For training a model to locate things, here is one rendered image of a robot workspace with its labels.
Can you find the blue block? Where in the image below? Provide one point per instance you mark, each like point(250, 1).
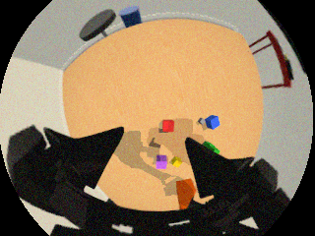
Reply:
point(212, 121)

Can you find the purple block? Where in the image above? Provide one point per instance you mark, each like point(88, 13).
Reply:
point(161, 162)

